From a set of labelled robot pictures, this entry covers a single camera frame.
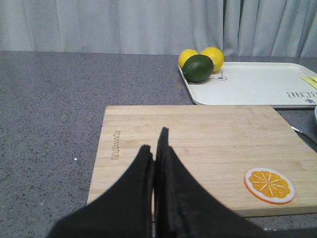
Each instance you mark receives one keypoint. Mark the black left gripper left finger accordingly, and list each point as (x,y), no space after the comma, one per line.
(123,211)

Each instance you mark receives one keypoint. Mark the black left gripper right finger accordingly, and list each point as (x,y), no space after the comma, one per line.
(184,209)

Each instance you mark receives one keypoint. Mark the cream white tray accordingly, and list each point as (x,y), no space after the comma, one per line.
(280,85)

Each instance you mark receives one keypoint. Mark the wooden cutting board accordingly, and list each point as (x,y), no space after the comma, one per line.
(217,145)

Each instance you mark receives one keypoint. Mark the orange slice coaster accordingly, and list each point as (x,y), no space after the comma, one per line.
(269,185)

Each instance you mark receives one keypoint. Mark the dark green lime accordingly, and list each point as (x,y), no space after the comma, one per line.
(197,68)

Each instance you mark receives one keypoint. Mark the yellow lemon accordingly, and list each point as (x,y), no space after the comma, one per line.
(185,55)
(216,55)

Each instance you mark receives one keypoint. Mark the grey curtain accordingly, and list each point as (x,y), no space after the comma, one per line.
(276,28)

